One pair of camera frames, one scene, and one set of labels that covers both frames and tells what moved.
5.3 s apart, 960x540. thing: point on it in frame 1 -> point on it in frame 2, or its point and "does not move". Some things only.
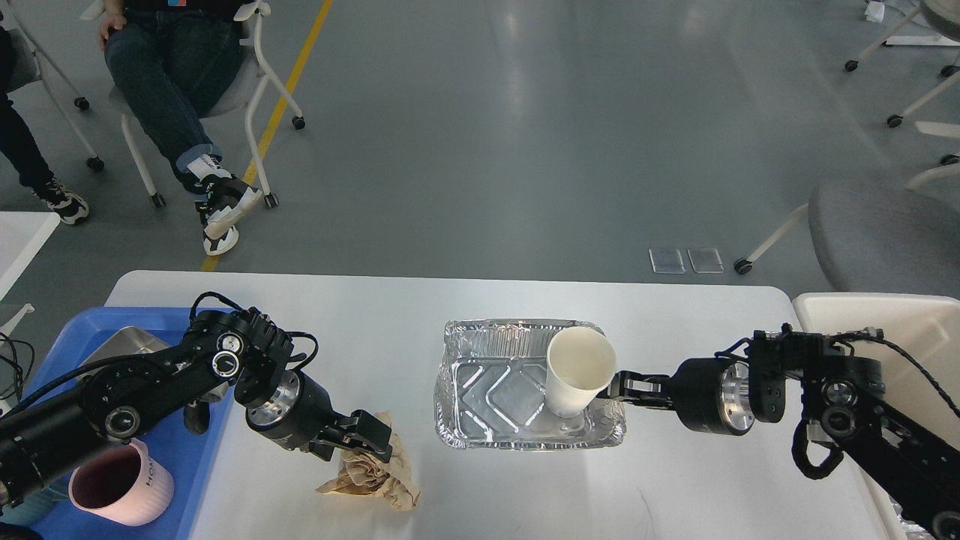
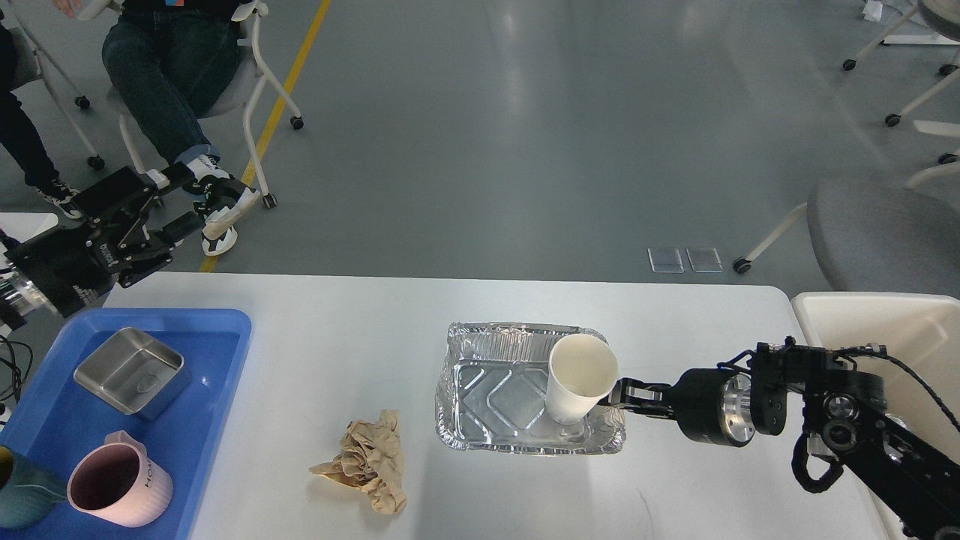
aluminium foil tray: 491,391 does not move
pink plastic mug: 124,486 does not move
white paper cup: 580,364 does not move
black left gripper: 300,414 -> 70,264
